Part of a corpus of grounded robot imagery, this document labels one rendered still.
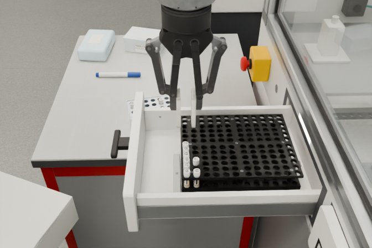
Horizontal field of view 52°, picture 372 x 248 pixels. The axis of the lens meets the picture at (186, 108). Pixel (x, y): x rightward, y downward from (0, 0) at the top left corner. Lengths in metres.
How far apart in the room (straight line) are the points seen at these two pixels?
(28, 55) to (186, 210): 2.42
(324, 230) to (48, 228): 0.47
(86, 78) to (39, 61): 1.68
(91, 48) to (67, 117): 0.30
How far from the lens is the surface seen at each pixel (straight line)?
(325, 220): 0.66
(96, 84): 1.19
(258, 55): 1.03
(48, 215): 0.78
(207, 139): 0.77
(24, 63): 2.91
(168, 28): 0.58
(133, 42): 1.31
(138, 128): 0.76
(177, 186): 0.76
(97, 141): 1.00
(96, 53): 1.28
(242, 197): 0.70
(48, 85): 2.62
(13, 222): 0.79
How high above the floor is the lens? 1.43
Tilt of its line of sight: 39 degrees down
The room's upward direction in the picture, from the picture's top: straight up
